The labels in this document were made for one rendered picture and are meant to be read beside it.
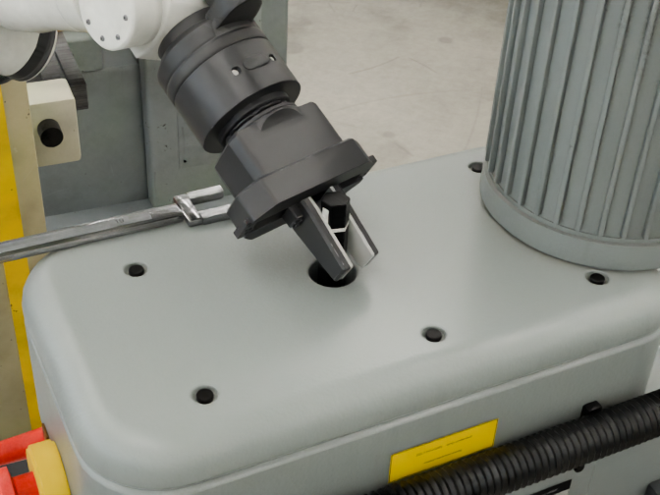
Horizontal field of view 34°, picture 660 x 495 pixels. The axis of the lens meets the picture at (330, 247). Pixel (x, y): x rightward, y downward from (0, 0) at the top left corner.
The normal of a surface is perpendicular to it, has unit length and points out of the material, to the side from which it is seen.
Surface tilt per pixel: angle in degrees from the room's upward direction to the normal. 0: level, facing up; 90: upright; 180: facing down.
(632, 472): 90
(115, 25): 81
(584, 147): 90
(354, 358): 0
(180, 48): 61
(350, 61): 0
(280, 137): 31
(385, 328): 0
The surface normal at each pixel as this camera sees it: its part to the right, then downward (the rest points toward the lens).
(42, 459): 0.13, -0.68
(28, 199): 0.44, 0.55
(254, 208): -0.25, -0.06
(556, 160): -0.62, 0.44
